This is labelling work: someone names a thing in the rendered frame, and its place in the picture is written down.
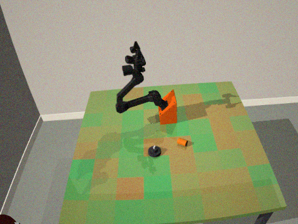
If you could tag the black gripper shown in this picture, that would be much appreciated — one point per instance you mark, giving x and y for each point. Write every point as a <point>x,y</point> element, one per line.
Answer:
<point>138,57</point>

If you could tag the orange knob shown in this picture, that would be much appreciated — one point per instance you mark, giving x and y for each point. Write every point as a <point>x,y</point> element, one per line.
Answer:
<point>182,141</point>

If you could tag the dark grey round pedestal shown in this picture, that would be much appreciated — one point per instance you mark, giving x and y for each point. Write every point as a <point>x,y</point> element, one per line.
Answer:
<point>154,151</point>

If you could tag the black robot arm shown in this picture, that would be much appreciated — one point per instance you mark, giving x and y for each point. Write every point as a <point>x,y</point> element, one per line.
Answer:
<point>153,96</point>

